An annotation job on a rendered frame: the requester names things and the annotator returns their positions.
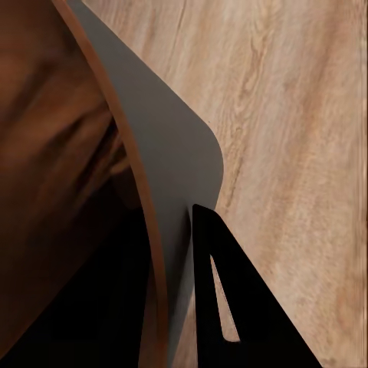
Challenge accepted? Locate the trash can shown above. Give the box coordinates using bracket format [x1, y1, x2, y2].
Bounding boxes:
[0, 0, 224, 368]

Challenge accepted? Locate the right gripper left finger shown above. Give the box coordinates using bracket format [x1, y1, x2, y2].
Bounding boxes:
[0, 206, 151, 368]

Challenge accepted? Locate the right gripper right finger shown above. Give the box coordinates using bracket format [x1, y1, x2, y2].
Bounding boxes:
[192, 204, 323, 368]

